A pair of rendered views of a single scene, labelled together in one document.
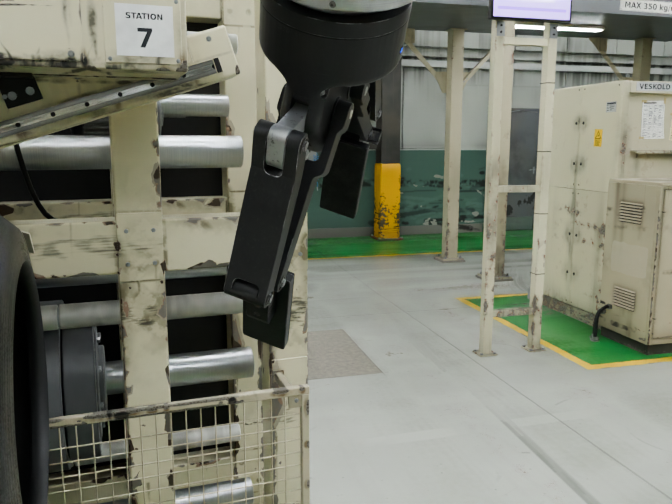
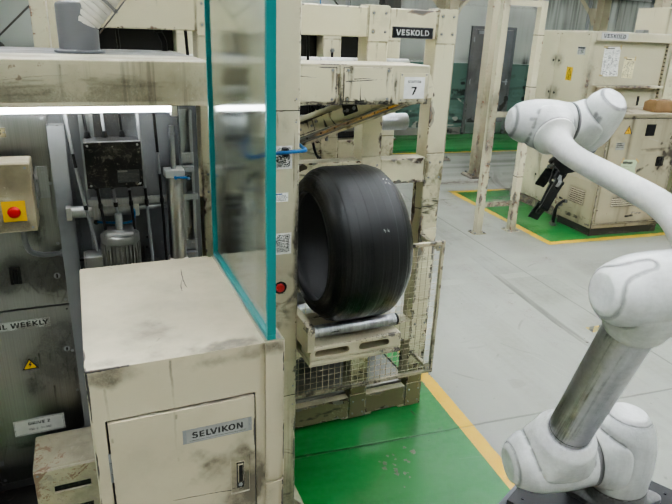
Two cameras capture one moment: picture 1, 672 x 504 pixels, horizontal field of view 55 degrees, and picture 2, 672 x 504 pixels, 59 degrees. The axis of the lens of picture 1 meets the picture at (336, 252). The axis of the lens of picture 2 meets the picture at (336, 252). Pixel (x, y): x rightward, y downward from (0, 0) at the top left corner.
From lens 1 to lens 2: 1.50 m
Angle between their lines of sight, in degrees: 11
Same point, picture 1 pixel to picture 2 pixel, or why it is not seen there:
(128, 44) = (407, 94)
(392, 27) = not seen: hidden behind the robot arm
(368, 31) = not seen: hidden behind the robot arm
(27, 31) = (373, 90)
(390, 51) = not seen: hidden behind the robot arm
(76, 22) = (390, 86)
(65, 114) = (365, 117)
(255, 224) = (550, 196)
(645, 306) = (591, 201)
